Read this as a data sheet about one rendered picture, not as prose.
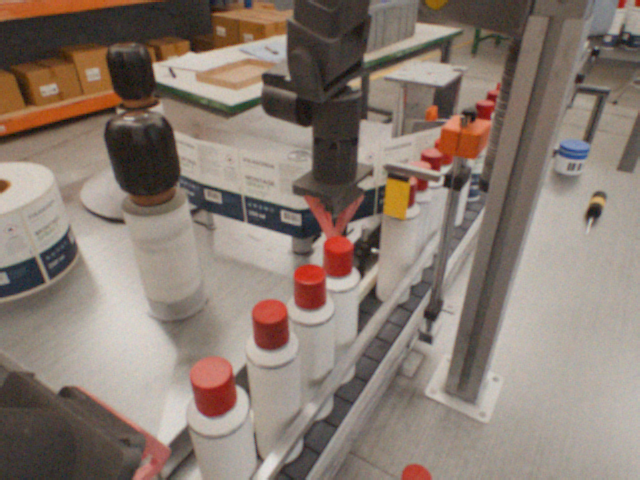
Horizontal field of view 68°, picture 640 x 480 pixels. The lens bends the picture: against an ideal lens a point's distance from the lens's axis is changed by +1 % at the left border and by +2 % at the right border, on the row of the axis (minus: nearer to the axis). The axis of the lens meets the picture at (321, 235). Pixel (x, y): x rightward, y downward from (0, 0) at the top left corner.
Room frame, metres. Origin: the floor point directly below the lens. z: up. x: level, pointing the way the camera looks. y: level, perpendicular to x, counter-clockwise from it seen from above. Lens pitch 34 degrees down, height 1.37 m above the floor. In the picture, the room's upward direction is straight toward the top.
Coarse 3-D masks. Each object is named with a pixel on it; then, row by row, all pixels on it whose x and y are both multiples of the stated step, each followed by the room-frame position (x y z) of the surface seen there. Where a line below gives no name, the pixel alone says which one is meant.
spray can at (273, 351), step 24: (264, 312) 0.31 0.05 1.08; (264, 336) 0.30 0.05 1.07; (288, 336) 0.31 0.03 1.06; (264, 360) 0.29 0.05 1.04; (288, 360) 0.29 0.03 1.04; (264, 384) 0.29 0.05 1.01; (288, 384) 0.29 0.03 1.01; (264, 408) 0.29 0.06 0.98; (288, 408) 0.29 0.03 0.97; (264, 432) 0.29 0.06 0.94; (264, 456) 0.29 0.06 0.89
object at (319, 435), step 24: (480, 192) 0.91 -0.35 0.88; (456, 240) 0.72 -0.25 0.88; (432, 264) 0.65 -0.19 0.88; (360, 312) 0.53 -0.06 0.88; (408, 312) 0.53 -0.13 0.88; (384, 336) 0.48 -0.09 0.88; (360, 360) 0.44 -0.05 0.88; (360, 384) 0.40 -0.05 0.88; (336, 408) 0.36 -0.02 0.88; (312, 432) 0.33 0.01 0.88; (312, 456) 0.30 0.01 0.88
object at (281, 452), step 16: (432, 240) 0.60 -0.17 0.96; (416, 272) 0.53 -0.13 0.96; (400, 288) 0.49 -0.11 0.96; (384, 304) 0.46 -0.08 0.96; (384, 320) 0.44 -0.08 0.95; (368, 336) 0.40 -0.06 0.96; (352, 352) 0.38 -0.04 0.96; (336, 368) 0.35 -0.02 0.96; (336, 384) 0.33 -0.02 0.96; (320, 400) 0.31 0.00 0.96; (304, 416) 0.29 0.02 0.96; (288, 432) 0.27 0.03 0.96; (304, 432) 0.28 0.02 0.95; (288, 448) 0.26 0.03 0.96; (272, 464) 0.24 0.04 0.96
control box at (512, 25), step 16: (432, 0) 0.55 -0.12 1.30; (448, 0) 0.52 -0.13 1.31; (464, 0) 0.50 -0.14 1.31; (480, 0) 0.48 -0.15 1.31; (496, 0) 0.46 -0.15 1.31; (512, 0) 0.45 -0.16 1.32; (528, 0) 0.43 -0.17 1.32; (608, 0) 0.46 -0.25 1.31; (432, 16) 0.56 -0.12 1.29; (448, 16) 0.53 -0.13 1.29; (464, 16) 0.50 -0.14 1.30; (480, 16) 0.48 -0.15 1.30; (496, 16) 0.46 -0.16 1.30; (512, 16) 0.44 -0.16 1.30; (608, 16) 0.46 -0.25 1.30; (496, 32) 0.47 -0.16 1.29; (512, 32) 0.44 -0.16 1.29; (592, 32) 0.45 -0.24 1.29; (608, 32) 0.46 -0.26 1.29
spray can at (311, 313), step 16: (304, 272) 0.37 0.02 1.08; (320, 272) 0.37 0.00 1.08; (304, 288) 0.35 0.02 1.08; (320, 288) 0.35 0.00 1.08; (288, 304) 0.37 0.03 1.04; (304, 304) 0.35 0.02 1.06; (320, 304) 0.35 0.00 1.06; (304, 320) 0.34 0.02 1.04; (320, 320) 0.34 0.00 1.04; (304, 336) 0.34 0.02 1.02; (320, 336) 0.34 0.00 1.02; (304, 352) 0.34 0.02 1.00; (320, 352) 0.34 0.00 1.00; (304, 368) 0.34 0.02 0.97; (320, 368) 0.34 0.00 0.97; (304, 384) 0.34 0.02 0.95; (320, 384) 0.34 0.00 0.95; (304, 400) 0.34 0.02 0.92; (320, 416) 0.34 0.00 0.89
